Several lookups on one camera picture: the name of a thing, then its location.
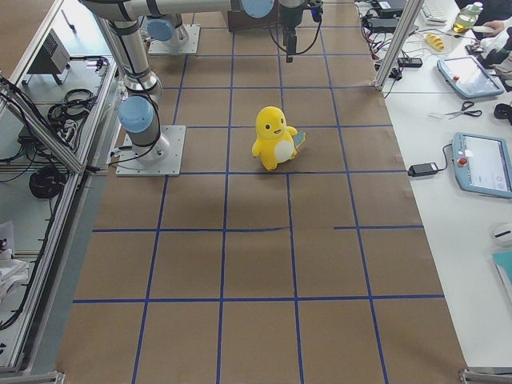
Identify yellow plush dinosaur toy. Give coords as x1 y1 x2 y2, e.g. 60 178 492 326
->
251 106 306 171

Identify black handled scissors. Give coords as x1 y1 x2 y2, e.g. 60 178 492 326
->
445 101 482 119

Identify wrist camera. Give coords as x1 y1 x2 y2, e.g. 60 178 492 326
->
306 0 323 23

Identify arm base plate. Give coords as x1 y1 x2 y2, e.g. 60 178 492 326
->
115 125 186 177
148 24 200 56

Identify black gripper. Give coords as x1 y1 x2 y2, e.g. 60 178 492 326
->
278 0 304 63

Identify coiled black cable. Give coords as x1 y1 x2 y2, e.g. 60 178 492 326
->
28 166 66 199

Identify aluminium frame post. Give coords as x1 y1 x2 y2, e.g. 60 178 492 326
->
373 0 423 90

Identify far blue teach pendant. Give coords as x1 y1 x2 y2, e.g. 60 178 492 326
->
437 56 505 99

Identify black power adapter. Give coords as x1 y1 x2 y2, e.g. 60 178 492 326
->
407 162 440 178

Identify teal notebook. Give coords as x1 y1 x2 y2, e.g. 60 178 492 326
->
492 250 512 300

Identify blue teach pendant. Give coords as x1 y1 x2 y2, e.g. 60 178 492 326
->
437 56 505 99
452 132 511 199

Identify near blue teach pendant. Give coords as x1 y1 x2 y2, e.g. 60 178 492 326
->
452 132 511 199

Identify grey metal control box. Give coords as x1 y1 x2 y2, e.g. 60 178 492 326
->
22 29 70 85

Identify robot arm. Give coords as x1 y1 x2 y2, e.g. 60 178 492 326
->
82 1 306 94
146 14 189 46

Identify yellow liquid bottle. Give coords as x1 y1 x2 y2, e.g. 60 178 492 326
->
452 2 483 34

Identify crumpled white cloth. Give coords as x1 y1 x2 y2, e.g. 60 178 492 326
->
1 221 29 301

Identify yellow banana toy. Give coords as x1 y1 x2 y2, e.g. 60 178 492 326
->
425 34 445 52

